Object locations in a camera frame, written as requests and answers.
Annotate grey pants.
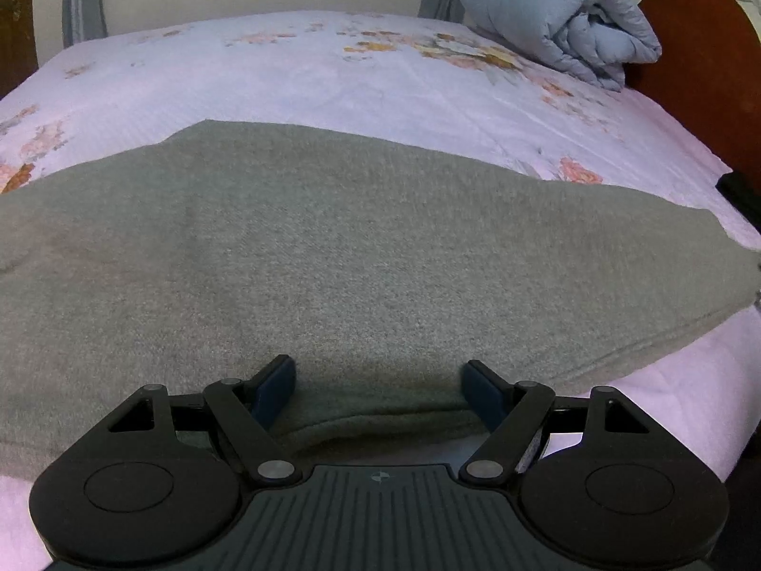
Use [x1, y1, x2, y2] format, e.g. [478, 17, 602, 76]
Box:
[0, 120, 761, 480]

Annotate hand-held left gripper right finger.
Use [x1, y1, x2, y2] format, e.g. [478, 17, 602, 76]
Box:
[460, 360, 655, 482]

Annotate black object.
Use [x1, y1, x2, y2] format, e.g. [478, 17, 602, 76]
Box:
[716, 171, 761, 222]

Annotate brown wooden headboard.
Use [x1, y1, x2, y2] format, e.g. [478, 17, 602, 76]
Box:
[576, 0, 761, 191]

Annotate folded light blue quilt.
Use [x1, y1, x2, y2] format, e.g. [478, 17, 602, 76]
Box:
[458, 0, 663, 93]

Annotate brown wooden door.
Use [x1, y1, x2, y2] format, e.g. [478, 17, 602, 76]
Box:
[0, 0, 40, 97]

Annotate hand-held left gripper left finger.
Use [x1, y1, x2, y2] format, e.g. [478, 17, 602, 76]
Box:
[107, 355, 297, 485]

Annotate pink floral bed sheet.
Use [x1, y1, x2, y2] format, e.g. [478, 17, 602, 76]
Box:
[0, 10, 761, 571]

